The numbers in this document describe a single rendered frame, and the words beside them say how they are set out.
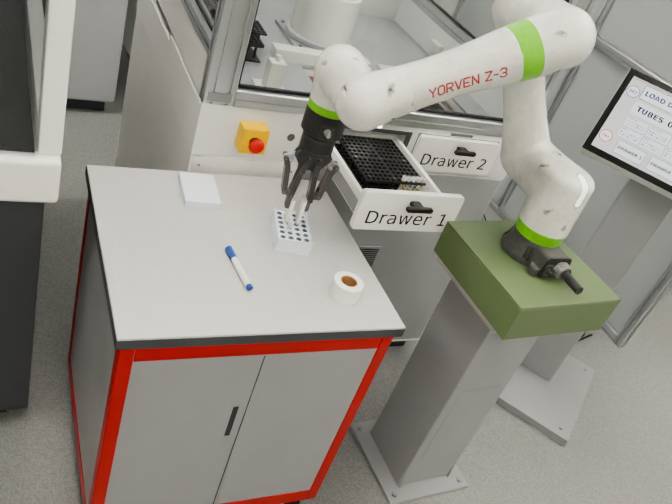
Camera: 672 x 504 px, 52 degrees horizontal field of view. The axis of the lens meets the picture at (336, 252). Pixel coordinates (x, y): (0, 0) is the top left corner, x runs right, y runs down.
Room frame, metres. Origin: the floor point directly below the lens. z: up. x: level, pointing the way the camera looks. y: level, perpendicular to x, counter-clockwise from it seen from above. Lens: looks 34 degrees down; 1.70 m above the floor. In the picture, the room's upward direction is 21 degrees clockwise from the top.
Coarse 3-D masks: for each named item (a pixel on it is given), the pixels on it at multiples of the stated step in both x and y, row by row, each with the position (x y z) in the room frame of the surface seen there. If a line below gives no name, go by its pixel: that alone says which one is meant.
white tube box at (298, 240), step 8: (272, 216) 1.41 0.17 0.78; (280, 216) 1.41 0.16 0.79; (304, 216) 1.45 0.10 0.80; (272, 224) 1.39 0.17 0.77; (280, 224) 1.37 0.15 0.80; (296, 224) 1.40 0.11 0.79; (304, 224) 1.41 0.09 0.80; (272, 232) 1.37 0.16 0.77; (280, 232) 1.35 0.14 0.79; (288, 232) 1.36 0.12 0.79; (296, 232) 1.37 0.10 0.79; (304, 232) 1.38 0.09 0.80; (280, 240) 1.31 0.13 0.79; (288, 240) 1.32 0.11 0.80; (296, 240) 1.34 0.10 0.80; (304, 240) 1.36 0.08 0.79; (280, 248) 1.32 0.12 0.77; (288, 248) 1.32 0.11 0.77; (296, 248) 1.33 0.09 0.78; (304, 248) 1.34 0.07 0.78
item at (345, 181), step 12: (348, 132) 1.79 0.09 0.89; (360, 132) 1.81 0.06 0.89; (372, 132) 1.84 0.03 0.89; (396, 144) 1.85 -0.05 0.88; (336, 156) 1.62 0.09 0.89; (408, 156) 1.78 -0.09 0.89; (348, 168) 1.58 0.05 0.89; (420, 168) 1.73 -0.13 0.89; (336, 180) 1.58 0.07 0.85; (348, 180) 1.54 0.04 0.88; (348, 192) 1.52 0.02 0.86; (360, 192) 1.48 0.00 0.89; (348, 204) 1.51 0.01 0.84
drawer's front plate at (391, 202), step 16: (368, 192) 1.44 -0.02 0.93; (384, 192) 1.46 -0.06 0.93; (400, 192) 1.49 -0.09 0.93; (416, 192) 1.52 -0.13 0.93; (432, 192) 1.55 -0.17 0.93; (368, 208) 1.45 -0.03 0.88; (384, 208) 1.47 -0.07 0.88; (400, 208) 1.49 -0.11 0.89; (432, 208) 1.54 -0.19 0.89; (448, 208) 1.57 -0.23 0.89; (352, 224) 1.43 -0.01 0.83; (368, 224) 1.45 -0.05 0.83; (384, 224) 1.48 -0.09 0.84; (400, 224) 1.50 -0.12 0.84; (432, 224) 1.56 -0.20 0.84
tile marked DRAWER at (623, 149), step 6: (618, 144) 2.18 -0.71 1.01; (624, 144) 2.18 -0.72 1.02; (612, 150) 2.16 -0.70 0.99; (618, 150) 2.16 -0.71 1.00; (624, 150) 2.16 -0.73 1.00; (630, 150) 2.16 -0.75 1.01; (636, 150) 2.16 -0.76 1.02; (624, 156) 2.15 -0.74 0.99; (630, 156) 2.15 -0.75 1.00; (636, 156) 2.15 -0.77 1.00; (642, 156) 2.15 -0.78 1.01; (636, 162) 2.14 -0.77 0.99
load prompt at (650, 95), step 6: (648, 90) 2.30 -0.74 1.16; (654, 90) 2.30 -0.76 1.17; (642, 96) 2.29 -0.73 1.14; (648, 96) 2.29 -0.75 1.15; (654, 96) 2.29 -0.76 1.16; (660, 96) 2.29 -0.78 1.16; (666, 96) 2.29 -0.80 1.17; (648, 102) 2.28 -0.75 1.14; (654, 102) 2.28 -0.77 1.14; (660, 102) 2.28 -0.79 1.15; (666, 102) 2.28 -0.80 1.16; (660, 108) 2.26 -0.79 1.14; (666, 108) 2.26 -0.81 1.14
